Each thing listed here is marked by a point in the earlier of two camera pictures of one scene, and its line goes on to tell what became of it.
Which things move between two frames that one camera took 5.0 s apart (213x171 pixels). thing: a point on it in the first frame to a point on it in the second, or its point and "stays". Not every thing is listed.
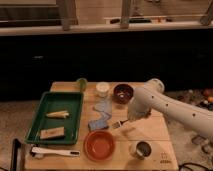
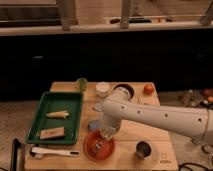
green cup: (82, 84) stays
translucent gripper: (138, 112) to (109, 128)
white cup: (102, 89) stays
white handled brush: (37, 152) stays
